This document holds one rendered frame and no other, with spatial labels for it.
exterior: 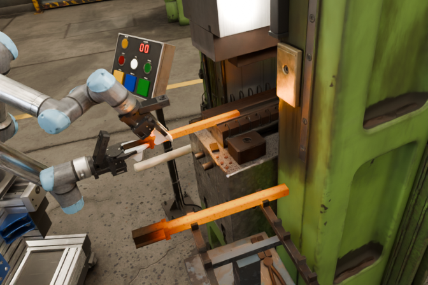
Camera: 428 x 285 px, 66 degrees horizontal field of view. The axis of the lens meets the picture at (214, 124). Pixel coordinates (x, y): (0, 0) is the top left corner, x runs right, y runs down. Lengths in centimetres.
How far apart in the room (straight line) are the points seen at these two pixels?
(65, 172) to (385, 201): 118
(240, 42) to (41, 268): 155
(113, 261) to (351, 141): 162
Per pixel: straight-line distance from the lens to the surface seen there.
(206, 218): 94
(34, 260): 213
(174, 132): 123
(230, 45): 110
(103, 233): 236
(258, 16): 107
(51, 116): 104
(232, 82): 148
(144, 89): 160
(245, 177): 121
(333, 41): 84
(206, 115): 134
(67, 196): 125
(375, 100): 108
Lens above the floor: 170
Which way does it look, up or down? 33 degrees down
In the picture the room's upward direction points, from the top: 6 degrees counter-clockwise
